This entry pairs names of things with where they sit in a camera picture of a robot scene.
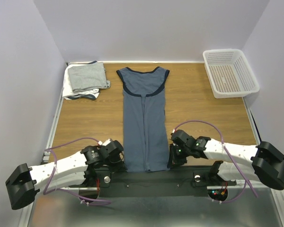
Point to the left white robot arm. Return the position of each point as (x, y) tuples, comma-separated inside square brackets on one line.
[(92, 166)]

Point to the blue tank top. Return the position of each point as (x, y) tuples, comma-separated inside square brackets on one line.
[(146, 147)]

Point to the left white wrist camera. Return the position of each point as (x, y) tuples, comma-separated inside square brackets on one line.
[(106, 142)]

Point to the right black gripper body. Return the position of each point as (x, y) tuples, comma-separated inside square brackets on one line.
[(173, 158)]

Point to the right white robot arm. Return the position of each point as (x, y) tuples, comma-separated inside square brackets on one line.
[(263, 162)]

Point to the folded white tank top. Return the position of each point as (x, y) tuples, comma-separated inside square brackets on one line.
[(67, 92)]

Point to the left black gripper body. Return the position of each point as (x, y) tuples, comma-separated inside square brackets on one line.
[(117, 162)]

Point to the folded grey tank top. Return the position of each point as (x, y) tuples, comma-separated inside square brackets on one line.
[(88, 77)]

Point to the white plastic basket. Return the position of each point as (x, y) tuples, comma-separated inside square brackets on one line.
[(229, 73)]

